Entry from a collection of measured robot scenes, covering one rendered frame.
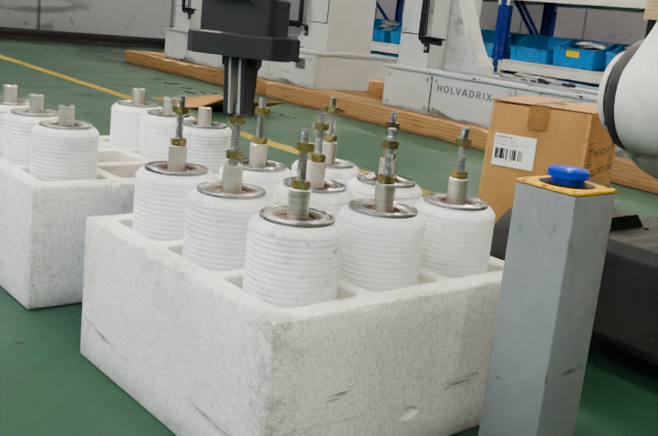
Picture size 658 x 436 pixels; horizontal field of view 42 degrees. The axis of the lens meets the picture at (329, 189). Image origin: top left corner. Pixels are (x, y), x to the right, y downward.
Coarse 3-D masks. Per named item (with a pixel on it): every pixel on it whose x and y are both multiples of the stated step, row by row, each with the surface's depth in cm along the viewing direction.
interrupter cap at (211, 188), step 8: (200, 184) 93; (208, 184) 94; (216, 184) 94; (248, 184) 96; (200, 192) 90; (208, 192) 90; (216, 192) 90; (248, 192) 92; (256, 192) 92; (264, 192) 92
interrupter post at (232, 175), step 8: (224, 168) 91; (232, 168) 91; (240, 168) 91; (224, 176) 92; (232, 176) 91; (240, 176) 92; (224, 184) 92; (232, 184) 91; (240, 184) 92; (224, 192) 92; (232, 192) 92; (240, 192) 92
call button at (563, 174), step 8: (552, 168) 82; (560, 168) 82; (568, 168) 82; (576, 168) 82; (552, 176) 82; (560, 176) 81; (568, 176) 80; (576, 176) 80; (584, 176) 81; (568, 184) 81; (576, 184) 81; (584, 184) 82
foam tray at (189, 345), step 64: (128, 256) 95; (128, 320) 96; (192, 320) 85; (256, 320) 77; (320, 320) 78; (384, 320) 84; (448, 320) 91; (128, 384) 97; (192, 384) 86; (256, 384) 77; (320, 384) 80; (384, 384) 86; (448, 384) 93
